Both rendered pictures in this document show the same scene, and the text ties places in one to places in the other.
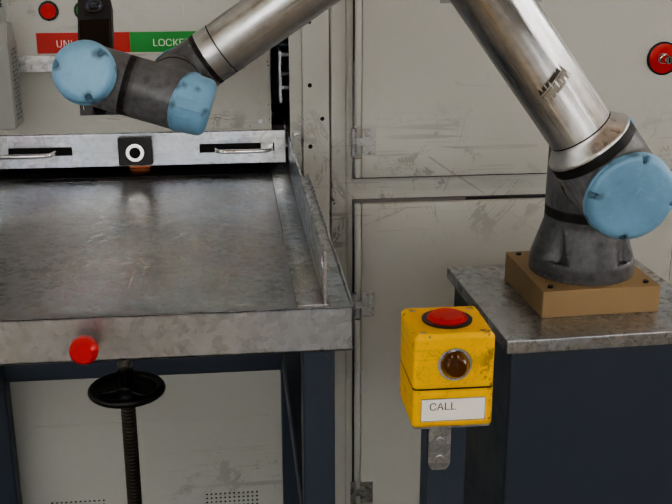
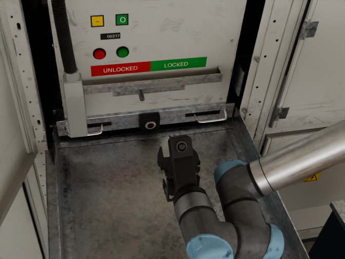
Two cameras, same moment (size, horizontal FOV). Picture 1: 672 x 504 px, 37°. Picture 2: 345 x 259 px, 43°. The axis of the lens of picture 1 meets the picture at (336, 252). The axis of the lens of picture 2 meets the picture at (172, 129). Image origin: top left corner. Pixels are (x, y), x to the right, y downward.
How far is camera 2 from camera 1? 1.11 m
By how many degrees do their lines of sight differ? 29
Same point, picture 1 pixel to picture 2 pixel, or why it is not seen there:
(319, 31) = (269, 60)
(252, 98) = (218, 88)
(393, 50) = (311, 70)
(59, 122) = (103, 108)
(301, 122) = (247, 104)
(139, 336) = not seen: outside the picture
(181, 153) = (174, 118)
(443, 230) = not seen: hidden behind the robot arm
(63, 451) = not seen: hidden behind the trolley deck
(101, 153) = (128, 123)
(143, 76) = (247, 251)
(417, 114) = (313, 98)
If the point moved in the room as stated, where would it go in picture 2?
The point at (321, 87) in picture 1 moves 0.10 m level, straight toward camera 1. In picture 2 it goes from (263, 87) to (273, 110)
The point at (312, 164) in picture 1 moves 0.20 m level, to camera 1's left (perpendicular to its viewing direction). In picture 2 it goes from (248, 122) to (186, 124)
